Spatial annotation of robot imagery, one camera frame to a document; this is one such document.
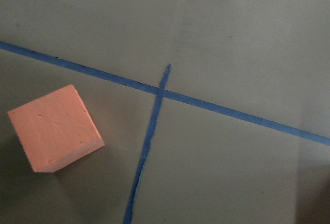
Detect orange foam block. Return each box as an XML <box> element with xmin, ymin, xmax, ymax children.
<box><xmin>8</xmin><ymin>85</ymin><xmax>105</xmax><ymax>173</ymax></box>

